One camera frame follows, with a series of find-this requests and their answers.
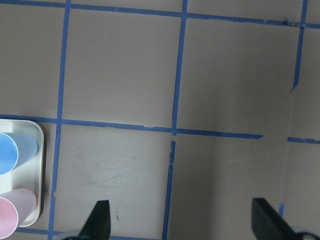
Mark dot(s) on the pink plastic cup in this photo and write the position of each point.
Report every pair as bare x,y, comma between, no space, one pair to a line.
15,207

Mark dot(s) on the cream plastic tray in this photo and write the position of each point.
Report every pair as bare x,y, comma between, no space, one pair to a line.
30,174

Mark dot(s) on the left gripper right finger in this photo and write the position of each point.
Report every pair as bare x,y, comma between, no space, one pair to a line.
267,224

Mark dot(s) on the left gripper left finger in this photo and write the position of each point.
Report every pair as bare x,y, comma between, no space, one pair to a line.
98,224

